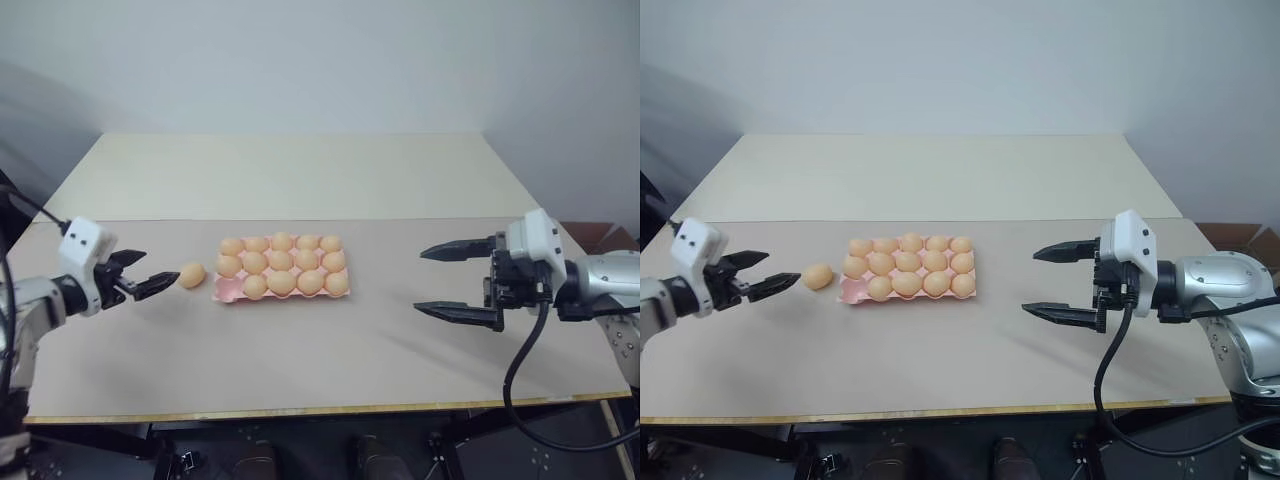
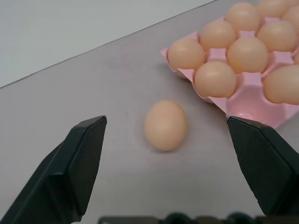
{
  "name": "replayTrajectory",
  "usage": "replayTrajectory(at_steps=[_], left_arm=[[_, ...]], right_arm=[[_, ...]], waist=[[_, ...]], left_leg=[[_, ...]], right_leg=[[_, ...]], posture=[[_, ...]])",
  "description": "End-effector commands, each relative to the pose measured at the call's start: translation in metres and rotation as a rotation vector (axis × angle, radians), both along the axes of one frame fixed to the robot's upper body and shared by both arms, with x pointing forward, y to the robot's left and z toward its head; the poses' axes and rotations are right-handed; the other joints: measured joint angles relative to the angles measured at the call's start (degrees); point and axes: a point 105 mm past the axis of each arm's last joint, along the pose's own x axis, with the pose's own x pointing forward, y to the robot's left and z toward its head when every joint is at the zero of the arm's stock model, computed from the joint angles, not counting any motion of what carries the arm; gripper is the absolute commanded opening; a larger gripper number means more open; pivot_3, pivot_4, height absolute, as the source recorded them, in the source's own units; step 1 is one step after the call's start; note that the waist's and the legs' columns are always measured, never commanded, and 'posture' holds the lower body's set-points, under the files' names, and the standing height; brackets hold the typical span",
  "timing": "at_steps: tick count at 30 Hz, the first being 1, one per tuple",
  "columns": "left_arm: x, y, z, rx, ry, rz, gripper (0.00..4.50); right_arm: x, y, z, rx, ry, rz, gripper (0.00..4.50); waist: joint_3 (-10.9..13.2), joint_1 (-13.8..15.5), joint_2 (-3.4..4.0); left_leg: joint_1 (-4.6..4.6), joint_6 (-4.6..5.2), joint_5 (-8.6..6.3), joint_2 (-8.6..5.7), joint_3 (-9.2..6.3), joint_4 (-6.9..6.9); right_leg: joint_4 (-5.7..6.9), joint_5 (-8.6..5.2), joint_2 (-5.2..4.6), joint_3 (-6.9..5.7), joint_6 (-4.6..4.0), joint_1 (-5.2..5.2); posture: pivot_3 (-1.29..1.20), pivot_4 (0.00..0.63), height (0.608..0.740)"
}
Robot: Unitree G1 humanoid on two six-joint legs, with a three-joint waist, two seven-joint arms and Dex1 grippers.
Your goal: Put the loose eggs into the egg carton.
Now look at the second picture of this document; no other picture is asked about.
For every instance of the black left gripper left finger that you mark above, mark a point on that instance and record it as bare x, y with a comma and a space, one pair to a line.
67, 172

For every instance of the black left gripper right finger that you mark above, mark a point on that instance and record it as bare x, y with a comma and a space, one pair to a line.
264, 168

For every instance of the pink egg tray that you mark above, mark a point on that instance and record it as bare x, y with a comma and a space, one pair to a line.
253, 93

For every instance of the loose beige egg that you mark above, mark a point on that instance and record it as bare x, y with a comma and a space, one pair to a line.
165, 125

